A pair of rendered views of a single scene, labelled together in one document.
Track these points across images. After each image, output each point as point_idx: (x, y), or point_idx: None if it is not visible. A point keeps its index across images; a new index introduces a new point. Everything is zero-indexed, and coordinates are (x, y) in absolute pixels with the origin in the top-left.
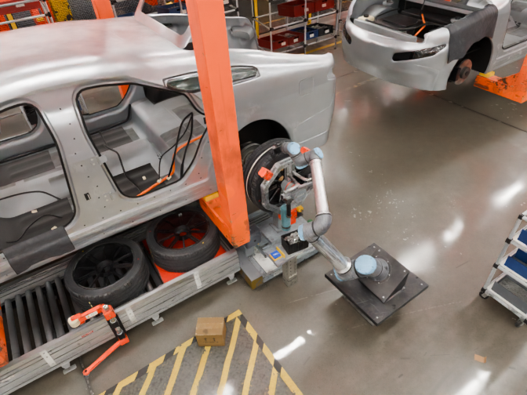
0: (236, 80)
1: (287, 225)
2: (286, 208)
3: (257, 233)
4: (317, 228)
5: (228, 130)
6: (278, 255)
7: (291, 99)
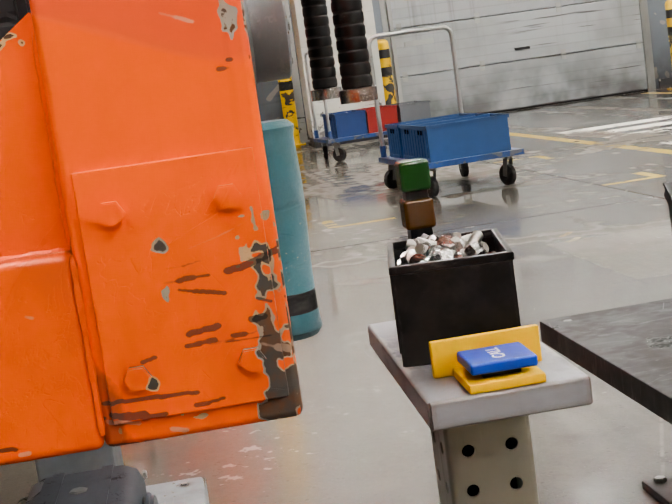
0: None
1: (311, 269)
2: (345, 16)
3: (142, 486)
4: None
5: None
6: (514, 346)
7: None
